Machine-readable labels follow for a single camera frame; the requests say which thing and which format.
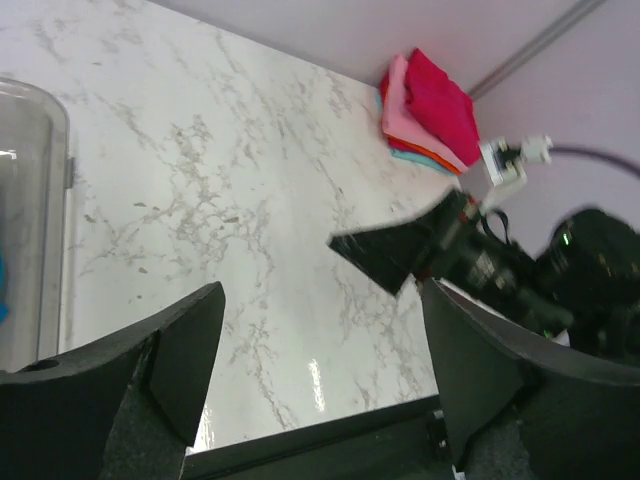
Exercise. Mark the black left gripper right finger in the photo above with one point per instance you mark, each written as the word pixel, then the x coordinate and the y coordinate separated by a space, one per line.
pixel 554 412

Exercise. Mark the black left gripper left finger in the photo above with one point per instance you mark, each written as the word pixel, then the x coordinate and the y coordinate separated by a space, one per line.
pixel 126 406

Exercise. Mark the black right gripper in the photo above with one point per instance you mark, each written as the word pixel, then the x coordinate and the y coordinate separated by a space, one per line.
pixel 444 243

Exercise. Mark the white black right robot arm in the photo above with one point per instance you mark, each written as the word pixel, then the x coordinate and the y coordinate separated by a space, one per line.
pixel 585 283

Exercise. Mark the folded light blue t shirt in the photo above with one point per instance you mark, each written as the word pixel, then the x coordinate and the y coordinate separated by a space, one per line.
pixel 408 140

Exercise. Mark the folded orange t shirt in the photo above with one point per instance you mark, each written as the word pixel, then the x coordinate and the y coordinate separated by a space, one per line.
pixel 405 151

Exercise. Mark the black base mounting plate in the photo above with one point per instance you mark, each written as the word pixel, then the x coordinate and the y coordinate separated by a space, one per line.
pixel 404 441

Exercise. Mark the folded pink t shirt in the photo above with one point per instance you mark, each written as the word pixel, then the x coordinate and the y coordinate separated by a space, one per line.
pixel 396 89

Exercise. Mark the folded crimson t shirt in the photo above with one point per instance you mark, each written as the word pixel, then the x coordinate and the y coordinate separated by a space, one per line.
pixel 441 107

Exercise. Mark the clear plastic bin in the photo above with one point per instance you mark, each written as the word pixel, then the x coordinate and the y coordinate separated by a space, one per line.
pixel 36 173

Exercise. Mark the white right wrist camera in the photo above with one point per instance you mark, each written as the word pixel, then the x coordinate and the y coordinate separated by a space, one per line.
pixel 505 165

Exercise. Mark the aluminium right frame post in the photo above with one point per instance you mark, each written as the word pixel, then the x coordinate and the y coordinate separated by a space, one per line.
pixel 541 41

